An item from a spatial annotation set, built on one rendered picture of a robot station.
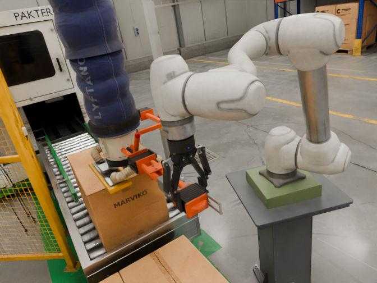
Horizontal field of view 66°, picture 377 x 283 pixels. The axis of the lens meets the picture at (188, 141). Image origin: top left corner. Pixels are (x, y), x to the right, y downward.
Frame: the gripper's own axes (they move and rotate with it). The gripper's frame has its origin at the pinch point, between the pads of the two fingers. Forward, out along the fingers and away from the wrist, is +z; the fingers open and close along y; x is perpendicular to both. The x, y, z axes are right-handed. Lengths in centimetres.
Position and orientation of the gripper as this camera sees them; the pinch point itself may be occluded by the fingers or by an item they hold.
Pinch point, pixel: (191, 196)
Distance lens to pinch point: 89.3
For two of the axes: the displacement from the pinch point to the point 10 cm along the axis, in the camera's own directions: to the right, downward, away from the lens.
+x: 5.3, 2.8, -8.0
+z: 1.5, 9.0, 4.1
